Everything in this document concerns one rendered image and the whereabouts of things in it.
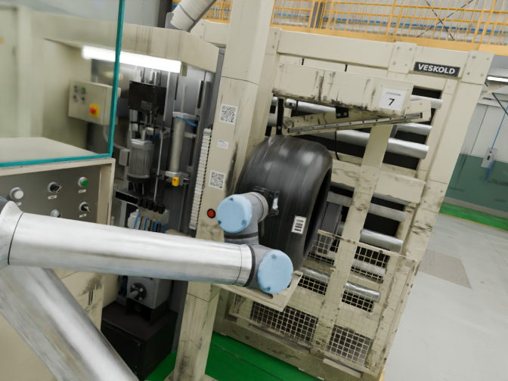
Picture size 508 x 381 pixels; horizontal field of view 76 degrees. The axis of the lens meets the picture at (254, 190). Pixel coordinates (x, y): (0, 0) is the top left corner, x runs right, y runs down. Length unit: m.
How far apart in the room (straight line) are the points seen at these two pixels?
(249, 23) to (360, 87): 0.54
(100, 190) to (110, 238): 0.83
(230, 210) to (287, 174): 0.43
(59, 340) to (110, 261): 0.23
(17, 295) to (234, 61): 1.09
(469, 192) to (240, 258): 10.18
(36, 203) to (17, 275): 0.54
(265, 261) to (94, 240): 0.32
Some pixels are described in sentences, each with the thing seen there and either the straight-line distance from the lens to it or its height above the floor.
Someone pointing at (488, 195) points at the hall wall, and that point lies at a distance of 10.79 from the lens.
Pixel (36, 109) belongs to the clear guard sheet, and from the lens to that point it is 1.18.
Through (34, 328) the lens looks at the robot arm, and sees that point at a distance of 0.79.
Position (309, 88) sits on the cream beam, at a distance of 1.59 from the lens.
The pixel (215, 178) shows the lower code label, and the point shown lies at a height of 1.22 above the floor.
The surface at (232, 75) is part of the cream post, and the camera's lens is 1.43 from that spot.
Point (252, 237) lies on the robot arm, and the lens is 0.83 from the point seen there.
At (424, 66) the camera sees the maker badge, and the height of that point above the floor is 1.90.
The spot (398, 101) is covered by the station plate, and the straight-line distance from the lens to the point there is 1.55.
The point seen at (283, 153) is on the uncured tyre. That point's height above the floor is 1.41.
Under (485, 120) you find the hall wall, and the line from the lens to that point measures 10.72.
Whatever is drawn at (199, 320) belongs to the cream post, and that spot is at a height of 0.50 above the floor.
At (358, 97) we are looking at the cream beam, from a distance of 1.55.
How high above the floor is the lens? 1.56
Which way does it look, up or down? 14 degrees down
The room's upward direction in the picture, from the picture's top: 11 degrees clockwise
